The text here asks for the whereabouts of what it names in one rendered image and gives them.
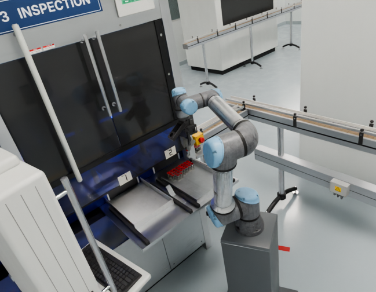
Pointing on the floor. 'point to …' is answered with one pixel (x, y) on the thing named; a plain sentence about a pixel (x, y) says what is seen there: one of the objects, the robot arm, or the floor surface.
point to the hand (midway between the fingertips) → (186, 149)
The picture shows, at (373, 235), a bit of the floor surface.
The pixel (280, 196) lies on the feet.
